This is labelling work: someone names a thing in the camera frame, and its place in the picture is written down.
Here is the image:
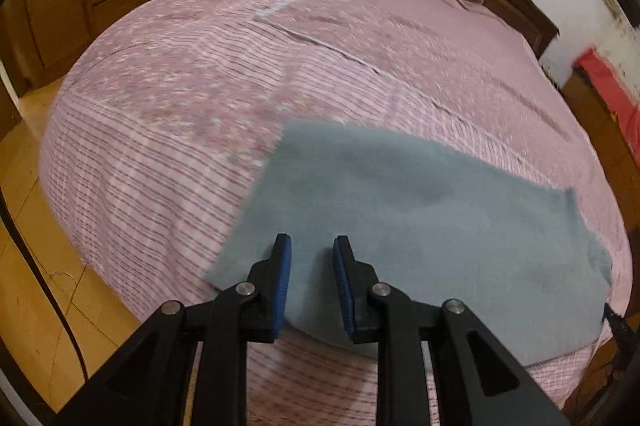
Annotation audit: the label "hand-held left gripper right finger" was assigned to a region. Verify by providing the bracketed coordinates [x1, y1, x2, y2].
[333, 235, 571, 426]

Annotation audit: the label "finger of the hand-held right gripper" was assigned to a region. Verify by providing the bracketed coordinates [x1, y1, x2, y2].
[602, 303, 630, 402]

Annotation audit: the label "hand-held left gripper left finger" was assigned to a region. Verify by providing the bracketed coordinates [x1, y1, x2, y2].
[55, 233, 293, 426]

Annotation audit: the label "grey pants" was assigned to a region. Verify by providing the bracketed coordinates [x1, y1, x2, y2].
[204, 118, 615, 366]

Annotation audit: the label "wooden side cabinet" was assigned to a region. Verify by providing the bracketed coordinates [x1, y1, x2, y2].
[562, 66, 640, 227]

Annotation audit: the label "bed with pink floral bedspread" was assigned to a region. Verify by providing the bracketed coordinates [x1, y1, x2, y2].
[39, 0, 632, 412]

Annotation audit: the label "red cloth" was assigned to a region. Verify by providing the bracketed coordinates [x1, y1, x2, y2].
[574, 48, 640, 157]

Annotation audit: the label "black cable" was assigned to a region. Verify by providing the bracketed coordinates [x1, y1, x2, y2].
[0, 201, 92, 384]

